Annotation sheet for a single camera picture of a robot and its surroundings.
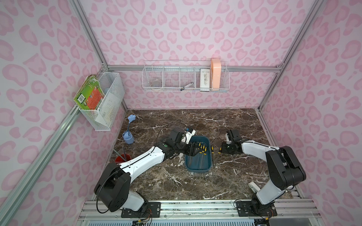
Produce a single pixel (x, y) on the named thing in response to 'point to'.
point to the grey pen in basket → (188, 85)
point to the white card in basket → (204, 80)
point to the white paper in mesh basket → (108, 110)
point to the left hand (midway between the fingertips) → (197, 146)
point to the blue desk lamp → (128, 137)
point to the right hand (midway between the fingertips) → (222, 147)
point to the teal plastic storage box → (202, 162)
